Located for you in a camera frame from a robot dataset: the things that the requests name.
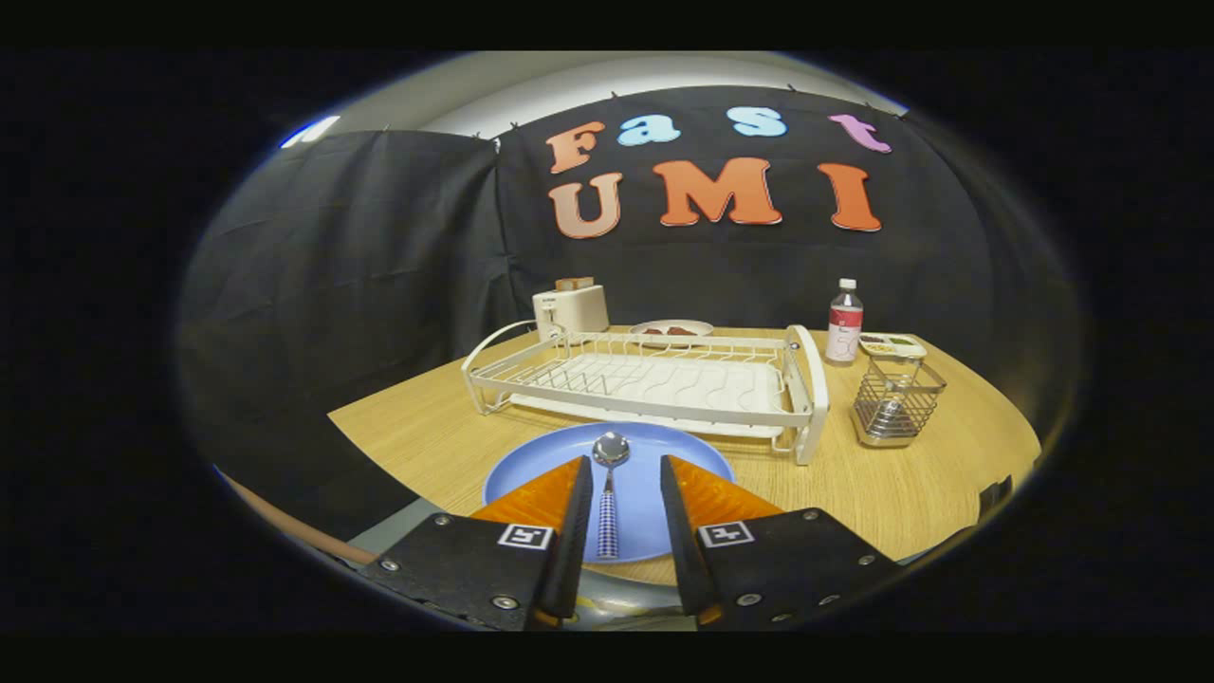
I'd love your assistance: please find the metal wire basket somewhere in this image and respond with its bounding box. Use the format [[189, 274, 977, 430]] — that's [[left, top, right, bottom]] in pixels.
[[850, 356, 948, 449]]

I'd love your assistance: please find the white toaster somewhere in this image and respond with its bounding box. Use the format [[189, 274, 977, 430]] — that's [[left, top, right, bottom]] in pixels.
[[532, 284, 611, 342]]

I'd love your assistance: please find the metal spoon checkered handle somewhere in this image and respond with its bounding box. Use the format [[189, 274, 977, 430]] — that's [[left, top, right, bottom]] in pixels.
[[592, 432, 632, 561]]

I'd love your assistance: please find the blue plate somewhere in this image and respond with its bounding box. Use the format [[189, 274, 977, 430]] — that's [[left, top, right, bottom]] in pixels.
[[483, 421, 738, 564]]

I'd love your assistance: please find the white wire dish rack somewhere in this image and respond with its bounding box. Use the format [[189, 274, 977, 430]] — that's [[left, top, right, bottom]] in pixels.
[[461, 321, 831, 467]]

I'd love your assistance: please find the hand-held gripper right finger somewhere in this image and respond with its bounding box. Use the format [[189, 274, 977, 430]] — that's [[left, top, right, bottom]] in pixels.
[[659, 454, 903, 633]]

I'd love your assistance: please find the clear bottle red label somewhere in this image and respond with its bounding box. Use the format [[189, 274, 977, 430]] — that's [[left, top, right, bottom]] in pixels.
[[824, 278, 865, 367]]

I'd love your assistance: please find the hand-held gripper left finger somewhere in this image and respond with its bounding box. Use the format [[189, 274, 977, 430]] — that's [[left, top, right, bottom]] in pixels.
[[364, 455, 596, 633]]

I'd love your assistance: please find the black backdrop cloth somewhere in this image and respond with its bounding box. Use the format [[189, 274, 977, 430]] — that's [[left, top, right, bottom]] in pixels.
[[175, 85, 1082, 542]]

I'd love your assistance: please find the white divided condiment tray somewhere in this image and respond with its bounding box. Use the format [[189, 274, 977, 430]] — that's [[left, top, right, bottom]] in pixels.
[[858, 332, 928, 360]]

